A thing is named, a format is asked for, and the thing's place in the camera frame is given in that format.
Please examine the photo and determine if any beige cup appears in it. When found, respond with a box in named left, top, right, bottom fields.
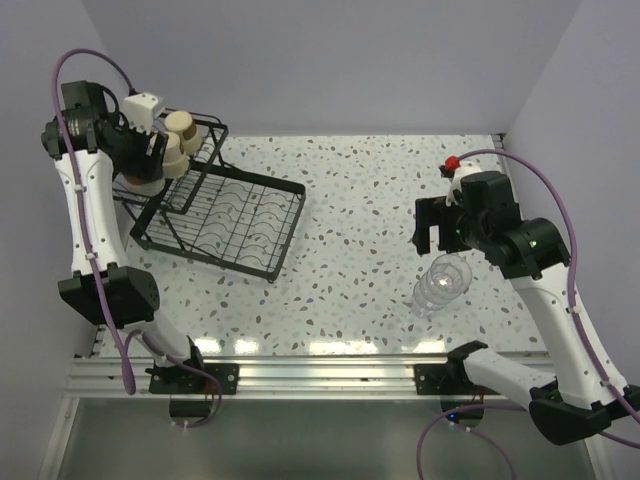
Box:
left=123, top=175, right=165, bottom=197
left=162, top=132, right=189, bottom=179
left=164, top=110, right=203, bottom=155

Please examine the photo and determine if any clear plastic cup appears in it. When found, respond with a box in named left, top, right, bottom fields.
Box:
left=428, top=254, right=473, bottom=292
left=414, top=274, right=467, bottom=304
left=411, top=285, right=452, bottom=318

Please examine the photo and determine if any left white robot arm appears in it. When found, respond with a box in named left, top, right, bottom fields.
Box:
left=41, top=81, right=208, bottom=393

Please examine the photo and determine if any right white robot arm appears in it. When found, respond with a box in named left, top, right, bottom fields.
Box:
left=412, top=171, right=639, bottom=445

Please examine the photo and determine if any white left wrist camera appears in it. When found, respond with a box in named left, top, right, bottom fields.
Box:
left=121, top=92, right=165, bottom=134

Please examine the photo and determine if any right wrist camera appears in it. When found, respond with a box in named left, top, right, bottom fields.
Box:
left=440, top=156, right=482, bottom=206

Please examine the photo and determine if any black wire dish rack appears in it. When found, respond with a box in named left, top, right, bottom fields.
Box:
left=113, top=113, right=306, bottom=282

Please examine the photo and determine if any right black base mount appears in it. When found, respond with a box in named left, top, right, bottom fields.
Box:
left=413, top=363, right=479, bottom=396

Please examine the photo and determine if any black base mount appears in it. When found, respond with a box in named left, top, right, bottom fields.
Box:
left=413, top=363, right=479, bottom=396
left=145, top=362, right=240, bottom=395

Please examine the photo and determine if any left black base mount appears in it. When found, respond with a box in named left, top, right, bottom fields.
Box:
left=145, top=362, right=240, bottom=395

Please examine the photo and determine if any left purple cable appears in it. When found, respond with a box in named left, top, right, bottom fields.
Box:
left=52, top=48, right=224, bottom=429

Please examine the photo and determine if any purple cable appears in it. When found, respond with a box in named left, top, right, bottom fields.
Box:
left=417, top=148, right=640, bottom=480
left=52, top=48, right=224, bottom=429

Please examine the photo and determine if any aluminium mounting rail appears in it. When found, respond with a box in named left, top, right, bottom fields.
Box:
left=64, top=355, right=556, bottom=399

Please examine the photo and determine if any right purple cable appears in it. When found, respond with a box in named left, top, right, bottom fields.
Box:
left=417, top=148, right=640, bottom=480

